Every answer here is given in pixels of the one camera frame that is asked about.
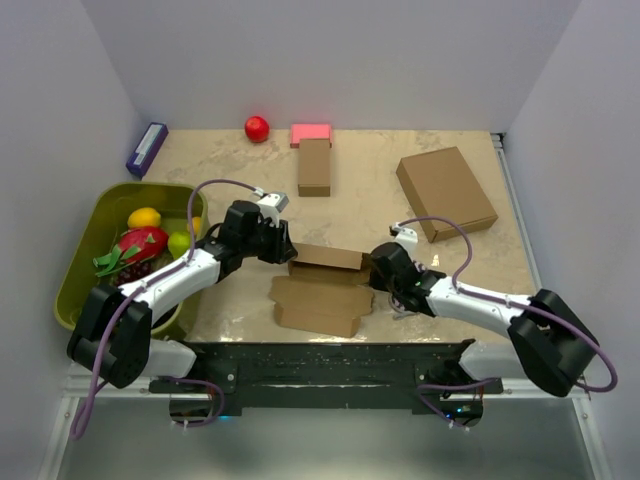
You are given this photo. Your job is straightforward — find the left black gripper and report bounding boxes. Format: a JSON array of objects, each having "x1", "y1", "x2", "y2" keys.
[{"x1": 241, "y1": 216, "x2": 298, "y2": 265}]

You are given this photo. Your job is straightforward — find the purple black striped sponge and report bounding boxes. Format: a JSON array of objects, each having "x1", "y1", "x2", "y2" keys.
[{"x1": 388, "y1": 294, "x2": 414, "y2": 320}]

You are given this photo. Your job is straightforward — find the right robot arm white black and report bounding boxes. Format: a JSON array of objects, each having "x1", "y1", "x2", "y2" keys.
[{"x1": 369, "y1": 242, "x2": 599, "y2": 397}]

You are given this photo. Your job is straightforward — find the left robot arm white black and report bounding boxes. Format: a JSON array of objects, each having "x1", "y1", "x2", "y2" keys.
[{"x1": 67, "y1": 193, "x2": 297, "y2": 392}]

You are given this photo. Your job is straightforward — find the small folded cardboard box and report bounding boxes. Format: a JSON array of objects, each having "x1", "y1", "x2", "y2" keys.
[{"x1": 297, "y1": 139, "x2": 331, "y2": 197}]

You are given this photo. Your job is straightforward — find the large folded cardboard box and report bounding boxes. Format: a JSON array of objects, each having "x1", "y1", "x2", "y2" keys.
[{"x1": 396, "y1": 147, "x2": 498, "y2": 243}]

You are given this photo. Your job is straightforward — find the purple rectangular box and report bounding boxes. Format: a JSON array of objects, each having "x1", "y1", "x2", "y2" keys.
[{"x1": 125, "y1": 122, "x2": 169, "y2": 179}]

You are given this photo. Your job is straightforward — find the green pear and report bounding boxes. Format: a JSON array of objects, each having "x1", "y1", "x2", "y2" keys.
[{"x1": 167, "y1": 231, "x2": 191, "y2": 259}]

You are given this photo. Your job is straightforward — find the red apple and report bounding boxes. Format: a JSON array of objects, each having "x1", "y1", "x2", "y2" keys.
[{"x1": 244, "y1": 116, "x2": 270, "y2": 143}]

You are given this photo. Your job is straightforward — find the pink sticky note block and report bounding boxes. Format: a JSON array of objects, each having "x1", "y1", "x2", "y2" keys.
[{"x1": 290, "y1": 123, "x2": 333, "y2": 148}]

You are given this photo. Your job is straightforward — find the red dragon fruit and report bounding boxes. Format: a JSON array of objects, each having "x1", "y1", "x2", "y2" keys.
[{"x1": 93, "y1": 226, "x2": 169, "y2": 277}]

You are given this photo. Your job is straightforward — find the yellow orange mango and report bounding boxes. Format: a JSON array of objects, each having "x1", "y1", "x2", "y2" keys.
[{"x1": 127, "y1": 207, "x2": 162, "y2": 230}]

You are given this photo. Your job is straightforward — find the dark purple grapes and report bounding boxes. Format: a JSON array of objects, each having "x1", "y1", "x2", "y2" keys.
[{"x1": 111, "y1": 261, "x2": 154, "y2": 287}]

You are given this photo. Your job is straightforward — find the olive green plastic bin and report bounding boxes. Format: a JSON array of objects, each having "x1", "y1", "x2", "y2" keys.
[{"x1": 53, "y1": 182, "x2": 209, "y2": 340}]

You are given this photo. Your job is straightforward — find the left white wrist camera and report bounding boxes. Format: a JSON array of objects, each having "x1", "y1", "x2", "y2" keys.
[{"x1": 253, "y1": 188, "x2": 289, "y2": 223}]

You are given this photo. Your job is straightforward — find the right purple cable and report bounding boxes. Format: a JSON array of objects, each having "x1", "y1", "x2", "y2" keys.
[{"x1": 394, "y1": 215, "x2": 618, "y2": 393}]

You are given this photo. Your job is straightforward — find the purple cable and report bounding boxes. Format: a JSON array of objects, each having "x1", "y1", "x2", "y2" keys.
[
  {"x1": 68, "y1": 178, "x2": 264, "y2": 441},
  {"x1": 394, "y1": 215, "x2": 618, "y2": 393}
]

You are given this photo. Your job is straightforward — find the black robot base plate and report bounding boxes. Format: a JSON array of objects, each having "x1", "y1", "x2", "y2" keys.
[{"x1": 150, "y1": 340, "x2": 503, "y2": 427}]

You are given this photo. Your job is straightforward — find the aluminium frame rail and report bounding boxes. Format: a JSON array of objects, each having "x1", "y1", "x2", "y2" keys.
[{"x1": 489, "y1": 136, "x2": 598, "y2": 398}]

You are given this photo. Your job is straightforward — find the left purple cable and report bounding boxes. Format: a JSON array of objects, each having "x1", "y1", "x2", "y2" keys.
[{"x1": 68, "y1": 178, "x2": 264, "y2": 441}]

